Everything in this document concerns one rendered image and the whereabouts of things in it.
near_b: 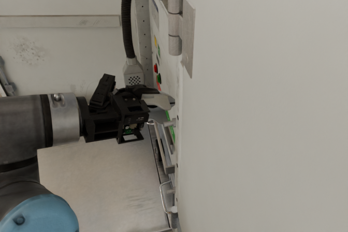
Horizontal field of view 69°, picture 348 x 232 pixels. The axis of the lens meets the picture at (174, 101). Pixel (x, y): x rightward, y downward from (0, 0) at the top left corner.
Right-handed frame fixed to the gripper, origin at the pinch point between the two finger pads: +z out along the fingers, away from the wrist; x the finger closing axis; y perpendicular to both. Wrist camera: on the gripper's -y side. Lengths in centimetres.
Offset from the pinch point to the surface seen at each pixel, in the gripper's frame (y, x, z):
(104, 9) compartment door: -53, 4, 0
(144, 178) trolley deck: -8.6, -37.8, 4.4
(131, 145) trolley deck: -24.0, -37.4, 5.5
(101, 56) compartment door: -55, -15, 1
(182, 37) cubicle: 25.2, 24.3, -18.3
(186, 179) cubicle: 27.6, 11.0, -15.3
